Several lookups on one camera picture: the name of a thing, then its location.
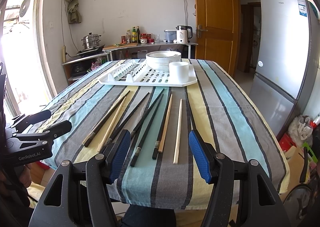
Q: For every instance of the white electric kettle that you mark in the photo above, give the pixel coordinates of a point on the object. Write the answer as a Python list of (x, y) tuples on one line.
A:
[(183, 33)]

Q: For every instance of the metal kitchen shelf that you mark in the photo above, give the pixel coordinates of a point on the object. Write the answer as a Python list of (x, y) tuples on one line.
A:
[(76, 67)]

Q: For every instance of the black induction cooker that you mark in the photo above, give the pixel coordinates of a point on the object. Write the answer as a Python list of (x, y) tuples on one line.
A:
[(91, 51)]

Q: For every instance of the black chopstick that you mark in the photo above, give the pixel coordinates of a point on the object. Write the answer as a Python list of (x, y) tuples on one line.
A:
[(141, 121), (99, 125), (141, 143), (155, 150), (119, 128)]

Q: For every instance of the striped tablecloth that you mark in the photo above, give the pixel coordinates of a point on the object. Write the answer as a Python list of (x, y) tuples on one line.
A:
[(159, 170)]

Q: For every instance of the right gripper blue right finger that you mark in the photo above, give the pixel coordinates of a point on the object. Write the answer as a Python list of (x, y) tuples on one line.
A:
[(217, 170)]

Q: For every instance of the red box on floor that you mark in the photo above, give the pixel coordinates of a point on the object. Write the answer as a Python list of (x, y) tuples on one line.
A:
[(286, 142)]

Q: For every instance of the stainless steel steamer pot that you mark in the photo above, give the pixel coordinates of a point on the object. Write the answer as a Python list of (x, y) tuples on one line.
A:
[(91, 40)]

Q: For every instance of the silver refrigerator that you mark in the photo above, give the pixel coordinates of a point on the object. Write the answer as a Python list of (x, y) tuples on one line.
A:
[(287, 62)]

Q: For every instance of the white bowl with dark rim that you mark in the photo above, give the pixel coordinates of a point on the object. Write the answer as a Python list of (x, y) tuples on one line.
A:
[(160, 60)]

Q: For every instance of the wooden cutting board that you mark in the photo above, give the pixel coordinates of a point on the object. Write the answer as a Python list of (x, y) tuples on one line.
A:
[(119, 46)]

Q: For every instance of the white cylindrical utensil cup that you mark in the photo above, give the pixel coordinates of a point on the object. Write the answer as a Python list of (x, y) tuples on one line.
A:
[(179, 72)]

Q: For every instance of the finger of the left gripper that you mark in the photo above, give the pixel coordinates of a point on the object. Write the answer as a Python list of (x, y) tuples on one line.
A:
[(21, 122), (58, 128)]

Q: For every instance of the dark sauce bottle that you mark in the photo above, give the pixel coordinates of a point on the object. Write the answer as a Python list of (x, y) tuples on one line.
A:
[(138, 35)]

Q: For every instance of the light wooden chopstick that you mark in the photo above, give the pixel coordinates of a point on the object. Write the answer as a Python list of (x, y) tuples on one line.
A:
[(110, 128), (161, 145), (178, 133)]

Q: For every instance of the white plastic dish rack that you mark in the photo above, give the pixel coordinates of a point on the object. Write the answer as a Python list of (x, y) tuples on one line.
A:
[(133, 73)]

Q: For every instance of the translucent storage container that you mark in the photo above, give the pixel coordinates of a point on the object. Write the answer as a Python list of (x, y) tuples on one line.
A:
[(170, 35)]

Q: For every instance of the green oil bottle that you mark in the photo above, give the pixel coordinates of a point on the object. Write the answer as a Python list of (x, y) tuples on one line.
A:
[(134, 35)]

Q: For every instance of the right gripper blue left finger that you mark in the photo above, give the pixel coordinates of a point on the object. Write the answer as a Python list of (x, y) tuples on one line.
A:
[(102, 170)]

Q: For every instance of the wooden door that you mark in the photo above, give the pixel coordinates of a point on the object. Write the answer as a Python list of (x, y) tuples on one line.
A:
[(218, 32)]

